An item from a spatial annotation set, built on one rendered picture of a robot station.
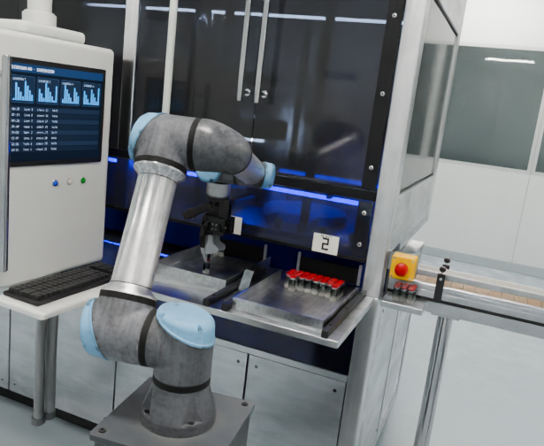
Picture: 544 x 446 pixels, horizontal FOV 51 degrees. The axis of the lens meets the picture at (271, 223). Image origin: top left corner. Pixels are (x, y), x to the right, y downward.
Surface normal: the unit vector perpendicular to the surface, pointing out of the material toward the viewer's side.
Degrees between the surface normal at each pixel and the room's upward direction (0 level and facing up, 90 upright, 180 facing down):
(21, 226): 90
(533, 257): 90
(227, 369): 90
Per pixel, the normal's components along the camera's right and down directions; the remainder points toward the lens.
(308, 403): -0.39, 0.15
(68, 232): 0.89, 0.19
